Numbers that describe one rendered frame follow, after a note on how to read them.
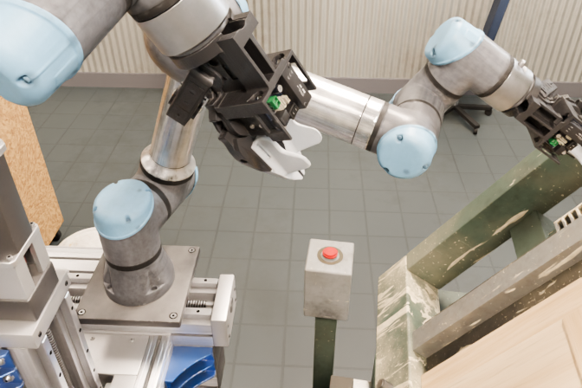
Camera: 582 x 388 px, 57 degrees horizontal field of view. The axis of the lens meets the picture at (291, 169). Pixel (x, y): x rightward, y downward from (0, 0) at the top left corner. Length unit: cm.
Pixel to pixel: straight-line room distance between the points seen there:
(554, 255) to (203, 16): 82
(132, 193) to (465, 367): 74
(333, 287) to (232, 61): 99
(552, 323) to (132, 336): 84
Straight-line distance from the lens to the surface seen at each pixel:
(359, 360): 236
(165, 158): 111
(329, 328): 158
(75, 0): 40
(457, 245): 138
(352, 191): 315
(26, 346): 95
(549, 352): 104
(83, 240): 245
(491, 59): 83
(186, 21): 46
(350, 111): 75
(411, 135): 72
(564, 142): 91
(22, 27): 39
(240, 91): 51
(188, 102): 55
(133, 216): 106
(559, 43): 443
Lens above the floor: 192
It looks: 35 degrees down
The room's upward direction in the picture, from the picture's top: straight up
